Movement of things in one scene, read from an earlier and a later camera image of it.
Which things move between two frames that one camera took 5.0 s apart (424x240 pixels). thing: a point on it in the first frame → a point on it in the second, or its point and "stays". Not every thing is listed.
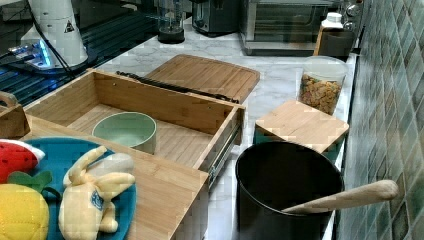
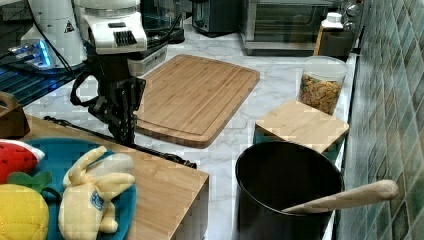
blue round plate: (59, 155) stays
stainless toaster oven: (290, 27) stays
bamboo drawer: (193, 129) → (56, 128)
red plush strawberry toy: (16, 156) stays
